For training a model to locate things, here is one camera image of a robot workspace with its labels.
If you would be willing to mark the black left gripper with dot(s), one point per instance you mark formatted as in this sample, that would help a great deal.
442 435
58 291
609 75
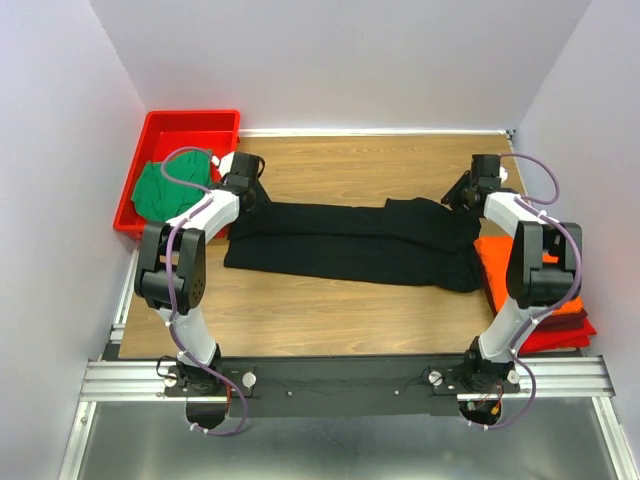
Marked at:
262 198

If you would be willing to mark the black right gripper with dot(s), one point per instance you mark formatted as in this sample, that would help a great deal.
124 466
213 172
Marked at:
452 195

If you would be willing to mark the black t shirt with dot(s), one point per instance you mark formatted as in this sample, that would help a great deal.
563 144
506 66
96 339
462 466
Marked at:
415 242

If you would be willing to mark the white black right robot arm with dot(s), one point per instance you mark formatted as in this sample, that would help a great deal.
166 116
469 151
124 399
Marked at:
544 272

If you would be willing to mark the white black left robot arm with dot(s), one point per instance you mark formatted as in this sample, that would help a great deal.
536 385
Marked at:
171 270

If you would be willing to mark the orange folded t shirt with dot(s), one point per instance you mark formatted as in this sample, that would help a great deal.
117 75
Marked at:
494 254

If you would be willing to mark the green crumpled t shirt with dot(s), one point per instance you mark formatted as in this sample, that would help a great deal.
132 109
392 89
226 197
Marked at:
156 198

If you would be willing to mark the red plastic bin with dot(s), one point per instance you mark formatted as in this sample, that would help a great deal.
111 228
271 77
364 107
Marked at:
164 131

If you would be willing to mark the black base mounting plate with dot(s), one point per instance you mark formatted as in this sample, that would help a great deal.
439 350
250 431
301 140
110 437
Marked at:
271 403

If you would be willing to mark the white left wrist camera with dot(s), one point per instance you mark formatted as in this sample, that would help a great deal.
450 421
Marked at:
223 165

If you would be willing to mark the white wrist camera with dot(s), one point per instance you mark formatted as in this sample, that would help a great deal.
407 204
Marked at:
503 174
223 165

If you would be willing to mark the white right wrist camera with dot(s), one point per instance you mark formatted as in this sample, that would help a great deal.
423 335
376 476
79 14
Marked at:
503 174

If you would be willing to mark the aluminium frame rail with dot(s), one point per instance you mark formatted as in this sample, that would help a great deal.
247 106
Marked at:
548 377

